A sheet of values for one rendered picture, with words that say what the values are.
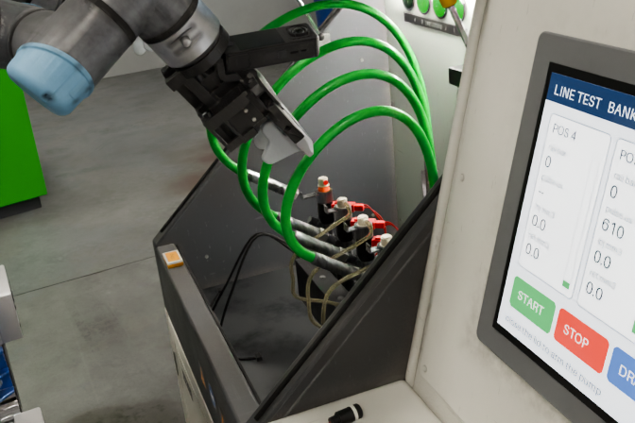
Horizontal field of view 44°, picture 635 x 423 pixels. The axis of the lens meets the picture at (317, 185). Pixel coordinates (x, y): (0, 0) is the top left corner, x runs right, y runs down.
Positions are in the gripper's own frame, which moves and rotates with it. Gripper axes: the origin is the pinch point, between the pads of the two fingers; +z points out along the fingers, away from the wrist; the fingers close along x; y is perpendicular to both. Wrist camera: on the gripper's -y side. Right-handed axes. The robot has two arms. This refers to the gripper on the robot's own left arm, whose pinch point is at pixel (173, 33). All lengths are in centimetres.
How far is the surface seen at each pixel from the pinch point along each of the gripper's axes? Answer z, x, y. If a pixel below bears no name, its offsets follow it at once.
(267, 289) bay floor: 37, -5, 40
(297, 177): 10, 50, 21
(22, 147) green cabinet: 16, -314, 27
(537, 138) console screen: 19, 80, 12
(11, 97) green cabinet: 2, -308, 3
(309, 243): 20, 40, 28
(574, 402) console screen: 26, 88, 35
